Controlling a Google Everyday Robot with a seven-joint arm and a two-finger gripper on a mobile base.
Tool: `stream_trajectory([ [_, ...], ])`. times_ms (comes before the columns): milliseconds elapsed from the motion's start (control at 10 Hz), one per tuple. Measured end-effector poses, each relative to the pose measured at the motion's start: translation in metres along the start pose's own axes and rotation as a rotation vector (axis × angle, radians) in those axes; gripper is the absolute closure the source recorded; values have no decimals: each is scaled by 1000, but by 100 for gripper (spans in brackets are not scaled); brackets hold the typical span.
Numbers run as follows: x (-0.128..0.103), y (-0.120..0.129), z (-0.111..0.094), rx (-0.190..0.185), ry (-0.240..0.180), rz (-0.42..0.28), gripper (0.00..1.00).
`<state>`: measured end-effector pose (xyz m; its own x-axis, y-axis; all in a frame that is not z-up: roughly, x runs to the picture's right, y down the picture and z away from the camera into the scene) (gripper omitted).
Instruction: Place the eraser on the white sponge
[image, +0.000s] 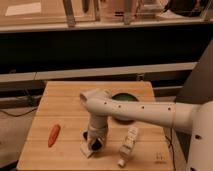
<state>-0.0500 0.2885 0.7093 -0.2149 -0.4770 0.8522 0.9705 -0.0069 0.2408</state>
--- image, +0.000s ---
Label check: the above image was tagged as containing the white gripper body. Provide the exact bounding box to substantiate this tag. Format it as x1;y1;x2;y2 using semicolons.
87;115;108;148

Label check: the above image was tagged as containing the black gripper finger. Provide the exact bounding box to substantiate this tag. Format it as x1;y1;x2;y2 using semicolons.
91;139;102;150
83;131;88;141

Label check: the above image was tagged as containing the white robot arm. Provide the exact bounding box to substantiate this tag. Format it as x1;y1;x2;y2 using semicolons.
80;89;213;171

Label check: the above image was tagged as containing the orange carrot toy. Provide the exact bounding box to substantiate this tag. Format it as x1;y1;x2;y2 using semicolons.
48;124;61;147

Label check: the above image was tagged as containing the green bowl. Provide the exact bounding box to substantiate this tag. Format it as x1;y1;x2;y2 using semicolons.
112;93;139;122

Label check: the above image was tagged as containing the black cable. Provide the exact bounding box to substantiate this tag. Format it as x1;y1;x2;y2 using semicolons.
0;94;39;118

